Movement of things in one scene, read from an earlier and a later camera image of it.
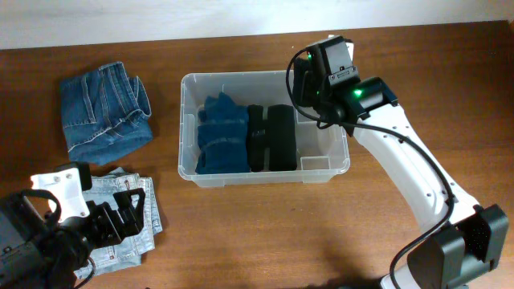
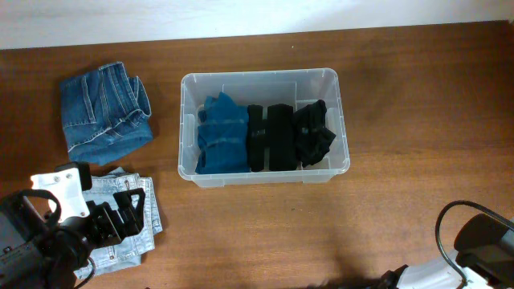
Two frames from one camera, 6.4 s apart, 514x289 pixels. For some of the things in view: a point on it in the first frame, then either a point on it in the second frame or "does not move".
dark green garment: (305, 83) to (313, 139)
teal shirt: (223, 137) does not move
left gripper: (133, 217) does not move
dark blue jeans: (104, 113) does not move
